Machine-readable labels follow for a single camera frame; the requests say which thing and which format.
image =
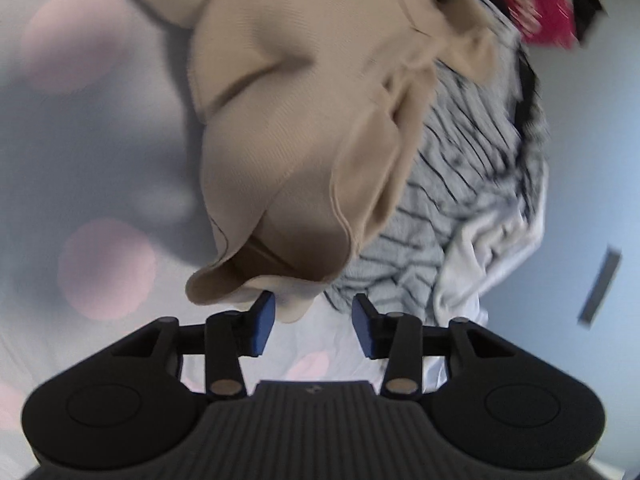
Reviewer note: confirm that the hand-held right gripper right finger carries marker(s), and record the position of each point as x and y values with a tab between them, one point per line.
363	326

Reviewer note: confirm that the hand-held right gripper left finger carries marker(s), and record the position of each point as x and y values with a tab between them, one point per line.
262	324

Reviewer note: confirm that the beige sweater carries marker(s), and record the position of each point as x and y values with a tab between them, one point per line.
280	110

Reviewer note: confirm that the white crumpled garment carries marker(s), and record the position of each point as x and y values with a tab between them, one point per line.
480	260

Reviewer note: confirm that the grey striped garment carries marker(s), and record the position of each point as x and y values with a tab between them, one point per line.
440	160

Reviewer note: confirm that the grey dotted bed cover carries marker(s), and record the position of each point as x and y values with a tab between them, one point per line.
75	160

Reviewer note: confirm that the red cloth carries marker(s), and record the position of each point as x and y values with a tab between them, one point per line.
537	5

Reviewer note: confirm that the dark cloth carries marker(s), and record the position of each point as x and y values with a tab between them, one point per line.
587	5

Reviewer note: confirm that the grey wall plate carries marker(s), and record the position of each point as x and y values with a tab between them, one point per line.
600	285

